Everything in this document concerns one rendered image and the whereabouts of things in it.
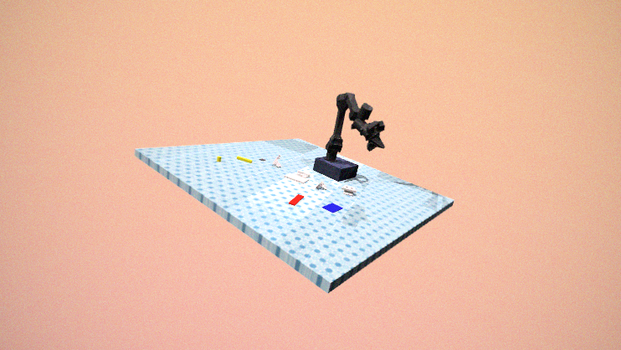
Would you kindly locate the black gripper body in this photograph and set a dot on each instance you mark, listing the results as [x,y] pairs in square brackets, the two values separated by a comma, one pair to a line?
[367,130]

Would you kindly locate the red flat bar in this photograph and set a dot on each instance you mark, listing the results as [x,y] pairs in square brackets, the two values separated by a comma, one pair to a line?
[296,199]

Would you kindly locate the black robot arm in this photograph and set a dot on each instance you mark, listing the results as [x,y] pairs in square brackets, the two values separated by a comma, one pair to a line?
[356,114]

